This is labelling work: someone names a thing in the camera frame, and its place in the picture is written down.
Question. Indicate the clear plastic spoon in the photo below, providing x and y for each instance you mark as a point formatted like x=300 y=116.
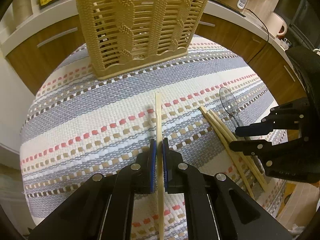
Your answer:
x=230 y=104

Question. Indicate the beige plastic utensil basket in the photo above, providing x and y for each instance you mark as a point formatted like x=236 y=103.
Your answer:
x=126 y=35

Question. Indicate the striped woven cloth mat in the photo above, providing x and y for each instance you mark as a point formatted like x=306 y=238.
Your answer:
x=78 y=126

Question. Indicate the white pink electric kettle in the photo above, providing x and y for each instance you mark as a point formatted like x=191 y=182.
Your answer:
x=276 y=25

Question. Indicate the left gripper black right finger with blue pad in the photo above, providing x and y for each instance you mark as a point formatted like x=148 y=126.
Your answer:
x=216 y=208

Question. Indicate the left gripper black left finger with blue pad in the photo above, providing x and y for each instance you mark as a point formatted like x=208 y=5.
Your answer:
x=102 y=208

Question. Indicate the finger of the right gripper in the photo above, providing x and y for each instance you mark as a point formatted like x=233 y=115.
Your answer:
x=252 y=146
x=263 y=128

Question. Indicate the wooden lower cabinets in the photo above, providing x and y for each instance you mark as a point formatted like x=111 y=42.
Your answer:
x=36 y=58

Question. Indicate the tan cylindrical canister white lid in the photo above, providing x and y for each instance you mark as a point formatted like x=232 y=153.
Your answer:
x=21 y=10

